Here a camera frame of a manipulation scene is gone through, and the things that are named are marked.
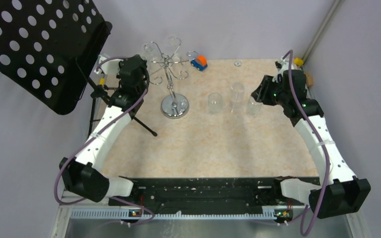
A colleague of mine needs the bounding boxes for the small wooden block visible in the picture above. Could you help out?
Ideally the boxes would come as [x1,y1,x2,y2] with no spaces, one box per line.
[304,72,314,87]

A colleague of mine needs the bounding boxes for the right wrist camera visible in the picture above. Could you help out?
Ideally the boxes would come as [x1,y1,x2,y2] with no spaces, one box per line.
[275,60,285,70]

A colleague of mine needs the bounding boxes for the white round token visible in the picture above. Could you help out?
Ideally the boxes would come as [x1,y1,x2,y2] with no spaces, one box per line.
[234,61,242,67]

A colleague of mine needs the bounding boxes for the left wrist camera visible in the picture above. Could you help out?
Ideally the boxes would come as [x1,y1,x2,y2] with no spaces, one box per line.
[94,55,111,74]

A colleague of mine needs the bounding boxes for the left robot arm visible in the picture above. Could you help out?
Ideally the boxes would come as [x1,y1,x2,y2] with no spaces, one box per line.
[55,55,150,205]

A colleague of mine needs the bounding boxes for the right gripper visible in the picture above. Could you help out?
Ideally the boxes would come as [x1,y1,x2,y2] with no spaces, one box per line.
[252,75,289,107]

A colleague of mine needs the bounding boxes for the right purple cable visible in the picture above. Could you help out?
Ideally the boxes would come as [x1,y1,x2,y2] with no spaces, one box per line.
[281,50,331,237]

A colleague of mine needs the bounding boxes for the chrome wine glass rack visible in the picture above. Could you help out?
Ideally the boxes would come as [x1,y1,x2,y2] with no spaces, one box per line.
[143,41,199,119]

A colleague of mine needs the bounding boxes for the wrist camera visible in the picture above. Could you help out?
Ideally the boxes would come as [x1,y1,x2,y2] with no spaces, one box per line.
[275,60,285,70]
[94,55,111,74]

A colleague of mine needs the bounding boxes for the wine glass removed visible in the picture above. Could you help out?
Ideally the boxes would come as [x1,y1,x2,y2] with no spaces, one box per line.
[246,96,263,117]
[230,82,245,113]
[207,92,223,114]

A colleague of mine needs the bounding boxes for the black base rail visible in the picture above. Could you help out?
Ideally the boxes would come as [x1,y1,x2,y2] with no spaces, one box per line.
[124,177,304,220]

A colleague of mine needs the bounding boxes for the black perforated music stand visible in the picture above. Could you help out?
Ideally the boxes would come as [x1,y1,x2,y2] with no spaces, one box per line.
[0,0,158,137]

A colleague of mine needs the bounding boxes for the yellow corner piece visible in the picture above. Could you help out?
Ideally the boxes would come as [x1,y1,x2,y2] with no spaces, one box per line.
[293,58,304,66]

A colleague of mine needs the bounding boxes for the orange blue toy car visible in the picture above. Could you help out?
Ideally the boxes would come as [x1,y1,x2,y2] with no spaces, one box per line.
[190,55,208,71]

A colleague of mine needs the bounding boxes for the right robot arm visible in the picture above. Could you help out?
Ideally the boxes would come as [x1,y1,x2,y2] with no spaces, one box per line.
[251,59,371,219]

